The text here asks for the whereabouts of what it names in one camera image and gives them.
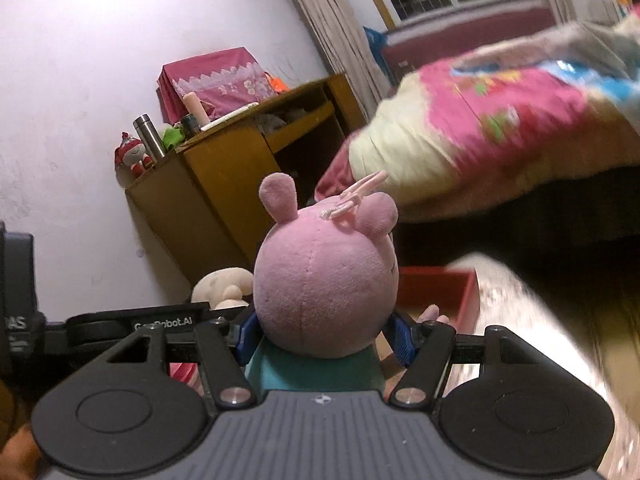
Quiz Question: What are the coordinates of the pink pig plush toy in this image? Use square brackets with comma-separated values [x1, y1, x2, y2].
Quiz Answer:
[245, 171, 399, 393]

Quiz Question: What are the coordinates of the pink cloth covered box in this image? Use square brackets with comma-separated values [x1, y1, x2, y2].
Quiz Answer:
[157, 48, 277, 122]

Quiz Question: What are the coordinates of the wooden cabinet desk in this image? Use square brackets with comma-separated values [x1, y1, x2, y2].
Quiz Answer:
[126, 75, 366, 284]

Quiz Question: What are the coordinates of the red santa doll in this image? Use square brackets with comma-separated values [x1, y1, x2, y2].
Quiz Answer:
[114, 131, 153, 178]

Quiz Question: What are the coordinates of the green plush toy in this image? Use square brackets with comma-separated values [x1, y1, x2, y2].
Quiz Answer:
[162, 122, 186, 153]

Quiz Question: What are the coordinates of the red storage box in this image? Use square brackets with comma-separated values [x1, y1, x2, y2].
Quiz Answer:
[396, 266, 480, 334]

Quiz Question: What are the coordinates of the beige curtain left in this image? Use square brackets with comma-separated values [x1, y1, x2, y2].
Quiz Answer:
[295, 0, 390, 119]

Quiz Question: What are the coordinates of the pink cylinder bottle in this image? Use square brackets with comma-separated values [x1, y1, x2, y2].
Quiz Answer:
[182, 92, 210, 127]

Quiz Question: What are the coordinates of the cream plush toy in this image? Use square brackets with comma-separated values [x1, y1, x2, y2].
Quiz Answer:
[191, 266, 253, 310]

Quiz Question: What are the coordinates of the dark red bed headboard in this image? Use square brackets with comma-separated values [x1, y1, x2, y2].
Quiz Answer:
[382, 8, 555, 82]

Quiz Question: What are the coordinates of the person's left hand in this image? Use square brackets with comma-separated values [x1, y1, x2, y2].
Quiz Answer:
[1, 384, 46, 480]

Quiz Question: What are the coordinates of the steel thermos bottle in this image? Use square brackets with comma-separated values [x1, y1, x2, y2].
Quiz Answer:
[132, 114, 166, 162]

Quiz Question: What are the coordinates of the blue bag by bed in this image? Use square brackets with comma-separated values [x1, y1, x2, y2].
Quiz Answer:
[363, 27, 390, 78]

